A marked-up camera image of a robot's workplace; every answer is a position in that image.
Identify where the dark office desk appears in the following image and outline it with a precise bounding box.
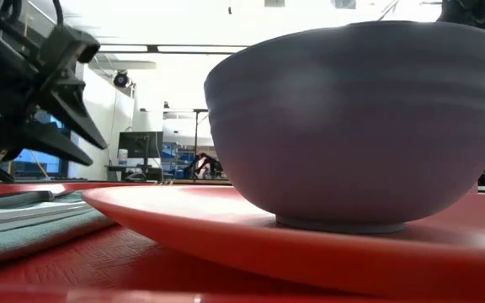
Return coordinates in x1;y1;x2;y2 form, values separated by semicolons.
104;163;164;183

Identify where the long strip light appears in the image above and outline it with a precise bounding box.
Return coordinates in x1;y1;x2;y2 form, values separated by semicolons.
99;43;250;55

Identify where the round dark dome camera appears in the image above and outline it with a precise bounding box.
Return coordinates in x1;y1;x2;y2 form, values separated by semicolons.
112;70;131;89

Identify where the black-handled steak knife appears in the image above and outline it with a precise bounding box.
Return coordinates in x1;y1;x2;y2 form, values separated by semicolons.
0;200;97;229

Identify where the black computer monitor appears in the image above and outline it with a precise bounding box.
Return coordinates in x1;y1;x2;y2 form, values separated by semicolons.
118;130;164;160

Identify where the person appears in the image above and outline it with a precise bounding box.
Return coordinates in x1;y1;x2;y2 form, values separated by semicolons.
198;154;217;178

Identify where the pink plastic plate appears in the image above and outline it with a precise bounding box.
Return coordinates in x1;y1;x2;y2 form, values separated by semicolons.
81;183;485;298

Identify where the black T-shaped stand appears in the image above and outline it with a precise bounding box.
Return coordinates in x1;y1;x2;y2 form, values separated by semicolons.
140;108;210;182

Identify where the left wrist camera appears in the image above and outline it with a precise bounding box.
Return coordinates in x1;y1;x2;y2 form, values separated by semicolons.
39;24;102;65

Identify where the teal cloth napkin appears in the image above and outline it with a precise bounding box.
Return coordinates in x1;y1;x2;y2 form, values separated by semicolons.
0;191;116;270

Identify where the blue storage shelf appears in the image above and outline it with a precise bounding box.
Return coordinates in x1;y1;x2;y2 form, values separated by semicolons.
161;141;193;180

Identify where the red plastic tray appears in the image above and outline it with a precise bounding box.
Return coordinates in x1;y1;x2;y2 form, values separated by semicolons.
0;180;485;303

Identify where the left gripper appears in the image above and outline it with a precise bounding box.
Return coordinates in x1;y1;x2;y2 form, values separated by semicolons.
0;19;109;169

